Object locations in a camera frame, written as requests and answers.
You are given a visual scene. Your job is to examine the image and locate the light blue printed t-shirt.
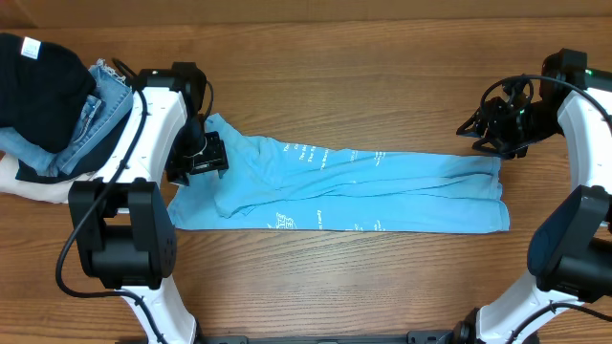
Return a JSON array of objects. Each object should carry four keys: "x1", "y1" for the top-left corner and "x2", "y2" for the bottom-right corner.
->
[{"x1": 168, "y1": 114, "x2": 510, "y2": 234}]

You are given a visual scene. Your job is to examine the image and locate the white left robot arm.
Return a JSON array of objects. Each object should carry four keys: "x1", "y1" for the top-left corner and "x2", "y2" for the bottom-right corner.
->
[{"x1": 55, "y1": 60, "x2": 229, "y2": 343}]

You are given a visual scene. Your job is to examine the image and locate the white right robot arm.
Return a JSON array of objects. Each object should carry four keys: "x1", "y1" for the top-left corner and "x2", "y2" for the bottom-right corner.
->
[{"x1": 406, "y1": 49, "x2": 611, "y2": 344}]

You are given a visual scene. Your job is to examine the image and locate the blue denim jeans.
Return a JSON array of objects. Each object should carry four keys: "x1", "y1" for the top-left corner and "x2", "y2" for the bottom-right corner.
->
[{"x1": 1, "y1": 59, "x2": 133, "y2": 177}]

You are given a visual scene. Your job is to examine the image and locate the beige folded cloth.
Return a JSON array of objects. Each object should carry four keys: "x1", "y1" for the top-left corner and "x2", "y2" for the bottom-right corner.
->
[{"x1": 0, "y1": 154, "x2": 95, "y2": 204}]

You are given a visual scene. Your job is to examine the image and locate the black folded garment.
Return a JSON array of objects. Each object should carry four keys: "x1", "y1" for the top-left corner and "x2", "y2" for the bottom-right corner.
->
[{"x1": 1, "y1": 32, "x2": 96, "y2": 153}]

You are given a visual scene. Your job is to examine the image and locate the dark navy folded garment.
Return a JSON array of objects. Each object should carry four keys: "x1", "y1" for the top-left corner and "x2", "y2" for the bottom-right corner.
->
[{"x1": 15, "y1": 112, "x2": 130, "y2": 184}]

